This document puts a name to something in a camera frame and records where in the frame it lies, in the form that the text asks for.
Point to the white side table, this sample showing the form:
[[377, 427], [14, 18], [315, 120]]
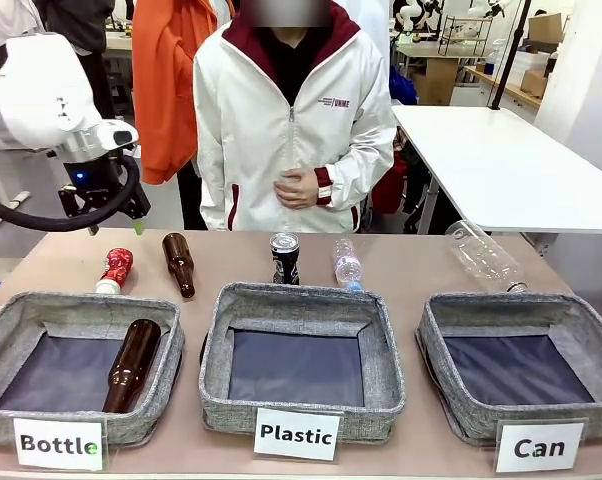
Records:
[[501, 165]]

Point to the cardboard box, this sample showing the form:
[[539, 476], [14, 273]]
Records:
[[543, 27]]

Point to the black drink can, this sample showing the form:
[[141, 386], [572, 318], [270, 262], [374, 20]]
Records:
[[285, 259]]

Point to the person's left hand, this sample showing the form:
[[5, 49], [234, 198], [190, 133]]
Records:
[[296, 187]]

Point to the bottle label sign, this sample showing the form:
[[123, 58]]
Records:
[[60, 443]]

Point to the plastic label sign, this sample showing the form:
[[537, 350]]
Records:
[[297, 434]]

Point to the small clear plastic water bottle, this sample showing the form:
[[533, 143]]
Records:
[[346, 263]]

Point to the large brown glass bottle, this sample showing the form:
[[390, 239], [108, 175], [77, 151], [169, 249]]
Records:
[[131, 365]]

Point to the grey fabric basket plastic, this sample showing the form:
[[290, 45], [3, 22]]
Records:
[[301, 360]]

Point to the wooden shelf bench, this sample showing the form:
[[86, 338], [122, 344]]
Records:
[[501, 87]]

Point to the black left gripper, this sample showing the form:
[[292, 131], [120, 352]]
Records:
[[101, 187]]

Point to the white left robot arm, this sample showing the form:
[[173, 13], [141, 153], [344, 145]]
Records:
[[28, 95]]

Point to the can label sign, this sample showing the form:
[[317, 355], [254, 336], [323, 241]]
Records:
[[540, 446]]

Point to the small brown glass bottle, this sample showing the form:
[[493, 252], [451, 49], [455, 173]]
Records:
[[178, 264]]

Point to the grey fabric basket can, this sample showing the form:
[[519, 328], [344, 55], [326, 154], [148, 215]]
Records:
[[518, 365]]

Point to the red and white bottle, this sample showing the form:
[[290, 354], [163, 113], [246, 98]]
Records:
[[115, 270]]

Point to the grey fabric basket bottle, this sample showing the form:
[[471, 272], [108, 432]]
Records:
[[76, 367]]

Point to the orange jacket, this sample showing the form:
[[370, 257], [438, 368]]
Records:
[[166, 85]]

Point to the person in white jacket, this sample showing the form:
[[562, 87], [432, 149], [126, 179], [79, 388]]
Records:
[[291, 115]]

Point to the black pole stand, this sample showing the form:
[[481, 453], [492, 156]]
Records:
[[508, 55]]

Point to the large clear plastic bottle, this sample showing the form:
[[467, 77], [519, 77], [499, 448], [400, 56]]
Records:
[[486, 257]]

